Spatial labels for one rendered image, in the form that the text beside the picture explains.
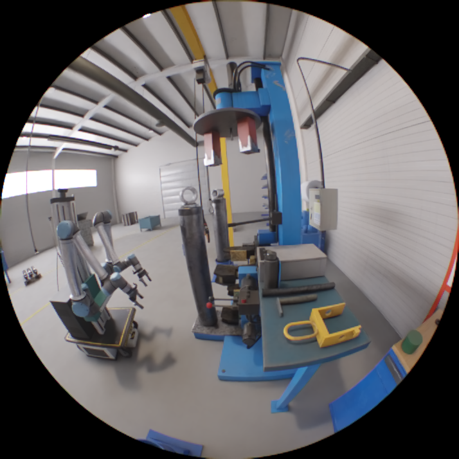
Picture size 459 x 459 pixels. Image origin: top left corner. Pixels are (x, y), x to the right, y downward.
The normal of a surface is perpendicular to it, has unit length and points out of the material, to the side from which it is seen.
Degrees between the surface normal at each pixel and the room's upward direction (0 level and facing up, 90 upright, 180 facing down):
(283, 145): 90
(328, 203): 90
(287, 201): 90
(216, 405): 0
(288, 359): 0
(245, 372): 0
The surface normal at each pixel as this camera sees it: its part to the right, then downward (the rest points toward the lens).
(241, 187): -0.11, 0.24
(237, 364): -0.08, -0.97
